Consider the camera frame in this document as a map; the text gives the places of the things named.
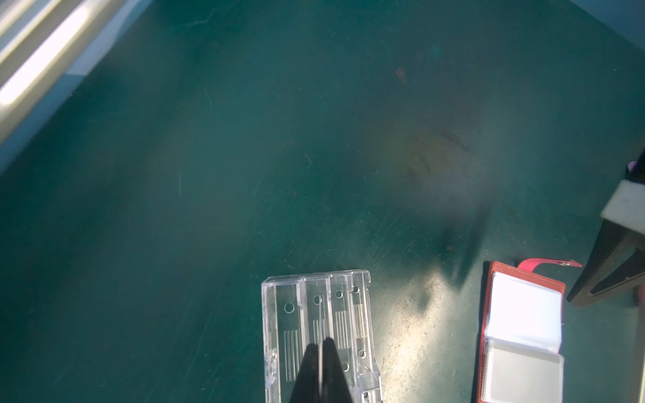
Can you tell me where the horizontal aluminium back bar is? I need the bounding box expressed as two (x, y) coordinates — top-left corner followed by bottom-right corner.
(1, 0), (125, 142)

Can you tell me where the clear acrylic card organizer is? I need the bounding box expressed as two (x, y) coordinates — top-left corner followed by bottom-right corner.
(261, 270), (384, 402)

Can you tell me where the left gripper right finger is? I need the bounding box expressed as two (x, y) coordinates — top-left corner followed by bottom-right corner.
(321, 338), (353, 403)

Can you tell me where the red card holder wallet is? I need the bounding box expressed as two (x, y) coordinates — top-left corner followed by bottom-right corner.
(474, 258), (579, 402)

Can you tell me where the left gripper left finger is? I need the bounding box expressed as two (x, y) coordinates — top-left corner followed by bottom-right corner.
(289, 344), (321, 403)

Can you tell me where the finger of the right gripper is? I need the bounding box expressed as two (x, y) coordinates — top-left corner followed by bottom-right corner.
(567, 154), (644, 307)

